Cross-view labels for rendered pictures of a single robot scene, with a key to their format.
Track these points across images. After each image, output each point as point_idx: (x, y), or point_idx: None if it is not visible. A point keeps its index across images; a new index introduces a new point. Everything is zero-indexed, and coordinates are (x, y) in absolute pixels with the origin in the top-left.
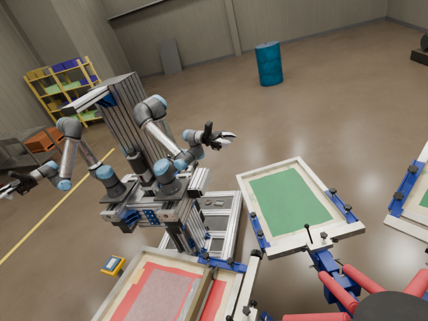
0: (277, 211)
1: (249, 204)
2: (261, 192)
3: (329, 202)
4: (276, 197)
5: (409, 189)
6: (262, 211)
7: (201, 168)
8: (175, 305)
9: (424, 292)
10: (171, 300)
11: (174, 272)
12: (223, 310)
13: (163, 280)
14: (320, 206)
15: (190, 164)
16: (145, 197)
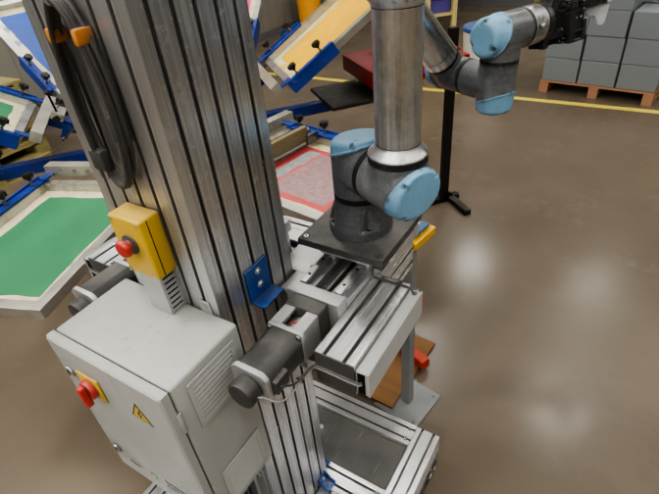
0: (84, 224)
1: (105, 234)
2: (56, 262)
3: (17, 214)
4: (54, 243)
5: None
6: (102, 229)
7: (98, 260)
8: (301, 172)
9: None
10: (305, 174)
11: (291, 195)
12: None
13: (311, 191)
14: (32, 213)
15: (108, 268)
16: (290, 236)
